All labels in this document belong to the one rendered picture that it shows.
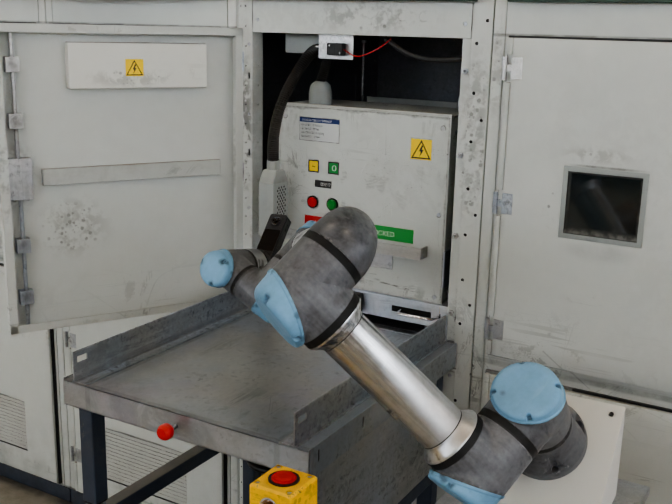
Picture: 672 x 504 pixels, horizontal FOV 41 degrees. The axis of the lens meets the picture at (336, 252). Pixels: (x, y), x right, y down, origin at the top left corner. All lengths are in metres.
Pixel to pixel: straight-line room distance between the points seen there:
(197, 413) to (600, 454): 0.76
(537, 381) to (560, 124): 0.68
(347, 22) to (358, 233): 0.92
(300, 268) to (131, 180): 1.04
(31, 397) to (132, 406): 1.35
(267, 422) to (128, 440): 1.24
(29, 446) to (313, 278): 2.08
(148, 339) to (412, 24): 0.95
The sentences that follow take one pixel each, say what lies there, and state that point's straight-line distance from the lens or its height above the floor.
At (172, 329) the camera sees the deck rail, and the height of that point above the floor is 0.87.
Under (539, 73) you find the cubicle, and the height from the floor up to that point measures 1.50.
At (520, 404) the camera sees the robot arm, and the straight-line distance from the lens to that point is 1.51.
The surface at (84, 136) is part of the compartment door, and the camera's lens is 2.30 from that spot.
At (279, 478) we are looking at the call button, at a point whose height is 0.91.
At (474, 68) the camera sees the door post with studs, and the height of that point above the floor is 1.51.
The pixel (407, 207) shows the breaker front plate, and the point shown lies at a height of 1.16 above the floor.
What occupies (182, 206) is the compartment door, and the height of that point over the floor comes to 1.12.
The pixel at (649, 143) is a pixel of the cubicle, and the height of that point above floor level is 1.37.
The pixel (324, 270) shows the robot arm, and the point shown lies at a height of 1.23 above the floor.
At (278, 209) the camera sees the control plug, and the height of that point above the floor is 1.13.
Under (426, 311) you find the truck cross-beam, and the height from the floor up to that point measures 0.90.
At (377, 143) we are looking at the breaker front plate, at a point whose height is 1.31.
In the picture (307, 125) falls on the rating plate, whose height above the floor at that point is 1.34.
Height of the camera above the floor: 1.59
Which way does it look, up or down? 14 degrees down
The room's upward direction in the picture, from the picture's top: 1 degrees clockwise
